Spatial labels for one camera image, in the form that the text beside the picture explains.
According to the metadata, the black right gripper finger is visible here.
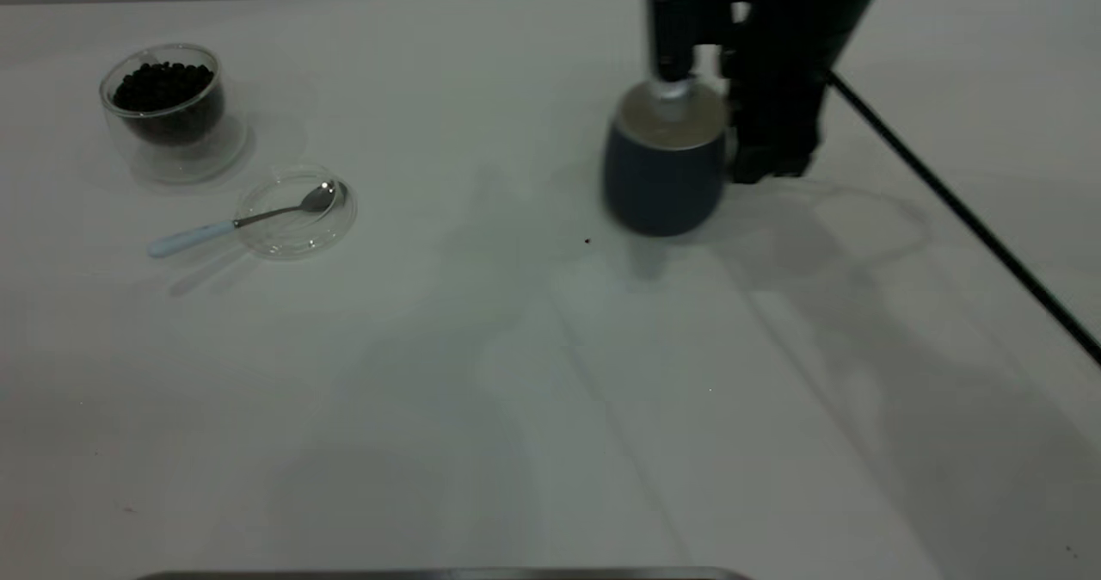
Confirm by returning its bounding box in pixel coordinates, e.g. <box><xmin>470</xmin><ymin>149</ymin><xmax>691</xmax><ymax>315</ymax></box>
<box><xmin>729</xmin><ymin>77</ymin><xmax>824</xmax><ymax>185</ymax></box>
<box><xmin>647</xmin><ymin>0</ymin><xmax>699</xmax><ymax>103</ymax></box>

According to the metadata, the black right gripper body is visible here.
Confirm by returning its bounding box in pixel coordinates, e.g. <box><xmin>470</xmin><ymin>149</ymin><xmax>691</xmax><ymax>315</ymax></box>
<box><xmin>695</xmin><ymin>0</ymin><xmax>891</xmax><ymax>82</ymax></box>

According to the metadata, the dark grey cup white inside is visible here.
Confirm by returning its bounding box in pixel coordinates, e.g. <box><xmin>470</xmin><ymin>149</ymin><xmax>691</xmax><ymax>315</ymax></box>
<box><xmin>602</xmin><ymin>79</ymin><xmax>734</xmax><ymax>238</ymax></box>

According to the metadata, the metal spoon pale blue handle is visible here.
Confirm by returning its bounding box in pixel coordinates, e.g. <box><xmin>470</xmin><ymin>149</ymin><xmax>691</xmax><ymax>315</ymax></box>
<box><xmin>148</xmin><ymin>182</ymin><xmax>338</xmax><ymax>259</ymax></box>

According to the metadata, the dark coffee beans pile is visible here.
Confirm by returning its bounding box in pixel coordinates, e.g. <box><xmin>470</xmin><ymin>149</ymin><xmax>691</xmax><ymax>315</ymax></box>
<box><xmin>113</xmin><ymin>62</ymin><xmax>226</xmax><ymax>146</ymax></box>

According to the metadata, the clear glass saucer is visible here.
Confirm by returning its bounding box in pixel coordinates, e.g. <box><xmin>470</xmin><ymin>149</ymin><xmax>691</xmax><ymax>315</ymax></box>
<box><xmin>234</xmin><ymin>164</ymin><xmax>358</xmax><ymax>260</ymax></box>

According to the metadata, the black straight cable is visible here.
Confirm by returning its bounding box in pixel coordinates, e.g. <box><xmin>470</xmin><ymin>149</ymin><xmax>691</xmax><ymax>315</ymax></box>
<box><xmin>826</xmin><ymin>68</ymin><xmax>1101</xmax><ymax>367</ymax></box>

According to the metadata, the clear double-wall glass bowl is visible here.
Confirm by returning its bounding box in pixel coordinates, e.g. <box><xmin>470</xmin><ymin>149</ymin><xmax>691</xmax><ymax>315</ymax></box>
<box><xmin>99</xmin><ymin>44</ymin><xmax>250</xmax><ymax>187</ymax></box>

